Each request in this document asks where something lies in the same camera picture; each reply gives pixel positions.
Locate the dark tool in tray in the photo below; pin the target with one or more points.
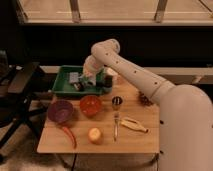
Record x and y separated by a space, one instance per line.
78 87

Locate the white lidded cup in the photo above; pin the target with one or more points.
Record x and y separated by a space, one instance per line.
111 77

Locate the red chili pepper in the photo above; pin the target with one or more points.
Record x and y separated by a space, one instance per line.
69 133

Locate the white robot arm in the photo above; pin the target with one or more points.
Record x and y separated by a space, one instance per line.
185 111

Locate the wooden folding table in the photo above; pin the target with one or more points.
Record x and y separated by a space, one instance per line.
54 139

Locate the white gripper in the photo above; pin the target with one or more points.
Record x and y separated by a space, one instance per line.
91 66

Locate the brown pine cone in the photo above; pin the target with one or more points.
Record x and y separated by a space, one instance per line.
144 100

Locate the black chair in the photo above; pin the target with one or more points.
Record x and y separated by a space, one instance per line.
16 95

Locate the green plastic tray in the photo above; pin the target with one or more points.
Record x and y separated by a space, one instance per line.
63 88

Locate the orange bowl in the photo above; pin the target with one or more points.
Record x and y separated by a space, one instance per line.
90 105

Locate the grey towel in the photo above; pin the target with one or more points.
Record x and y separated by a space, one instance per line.
89 80

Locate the purple bowl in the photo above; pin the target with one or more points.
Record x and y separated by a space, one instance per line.
60 111

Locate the grey sponge block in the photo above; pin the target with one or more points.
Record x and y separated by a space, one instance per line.
73 77

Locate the yellow apple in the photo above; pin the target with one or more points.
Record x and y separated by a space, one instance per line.
95 135

